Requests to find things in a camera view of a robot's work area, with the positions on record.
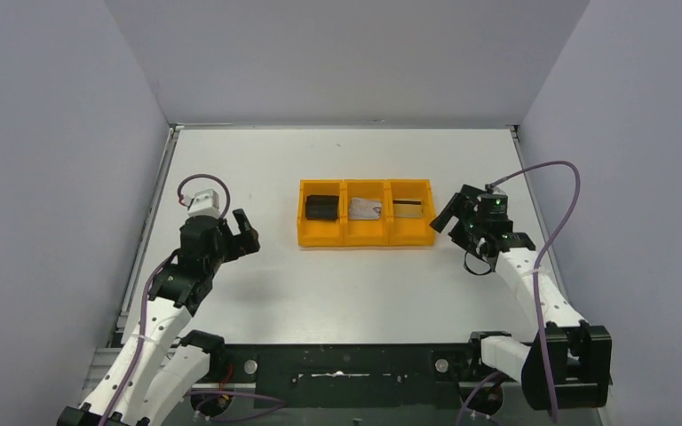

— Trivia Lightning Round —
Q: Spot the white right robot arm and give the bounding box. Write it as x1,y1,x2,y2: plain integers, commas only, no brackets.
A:
430,185,613,412

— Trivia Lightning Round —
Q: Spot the aluminium left side rail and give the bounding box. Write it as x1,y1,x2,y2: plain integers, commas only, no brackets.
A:
115,124,180,333

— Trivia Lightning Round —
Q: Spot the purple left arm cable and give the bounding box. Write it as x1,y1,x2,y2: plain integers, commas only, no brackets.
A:
98,173,232,426

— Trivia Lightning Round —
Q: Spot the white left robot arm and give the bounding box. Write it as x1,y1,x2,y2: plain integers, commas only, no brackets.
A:
57,209,260,425

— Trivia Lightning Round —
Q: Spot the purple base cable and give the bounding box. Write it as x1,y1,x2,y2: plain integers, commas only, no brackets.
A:
454,371,507,426
190,388,286,424

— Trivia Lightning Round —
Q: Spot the yellow three-compartment bin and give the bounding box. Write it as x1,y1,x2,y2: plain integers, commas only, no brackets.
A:
297,179,435,248

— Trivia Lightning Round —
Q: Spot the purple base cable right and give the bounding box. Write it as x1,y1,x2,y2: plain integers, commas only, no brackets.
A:
454,371,507,426

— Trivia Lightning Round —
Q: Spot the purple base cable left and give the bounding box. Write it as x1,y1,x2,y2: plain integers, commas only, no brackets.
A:
190,388,286,424

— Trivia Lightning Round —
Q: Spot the black wallet in bin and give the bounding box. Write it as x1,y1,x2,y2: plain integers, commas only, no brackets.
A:
305,194,339,221

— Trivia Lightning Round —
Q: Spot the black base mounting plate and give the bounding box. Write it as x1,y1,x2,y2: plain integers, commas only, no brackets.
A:
225,343,492,409

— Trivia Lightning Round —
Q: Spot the silver patterned card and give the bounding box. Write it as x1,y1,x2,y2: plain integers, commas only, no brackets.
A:
348,197,383,221

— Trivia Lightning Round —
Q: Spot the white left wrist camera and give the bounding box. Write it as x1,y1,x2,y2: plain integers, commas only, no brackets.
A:
187,189,221,218

